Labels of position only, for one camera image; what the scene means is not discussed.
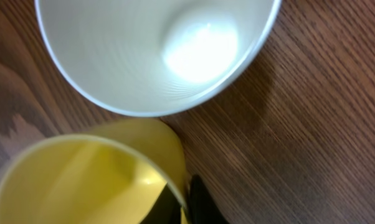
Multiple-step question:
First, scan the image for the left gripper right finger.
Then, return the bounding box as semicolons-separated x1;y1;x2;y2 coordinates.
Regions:
188;175;229;224

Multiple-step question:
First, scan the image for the yellow plastic cup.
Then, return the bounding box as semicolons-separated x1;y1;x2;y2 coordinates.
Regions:
0;118;188;223

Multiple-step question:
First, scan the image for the pale green plastic cup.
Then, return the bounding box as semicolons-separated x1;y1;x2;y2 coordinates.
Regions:
34;0;282;117

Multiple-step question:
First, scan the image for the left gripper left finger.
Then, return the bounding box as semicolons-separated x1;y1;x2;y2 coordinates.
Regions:
140;185;181;224

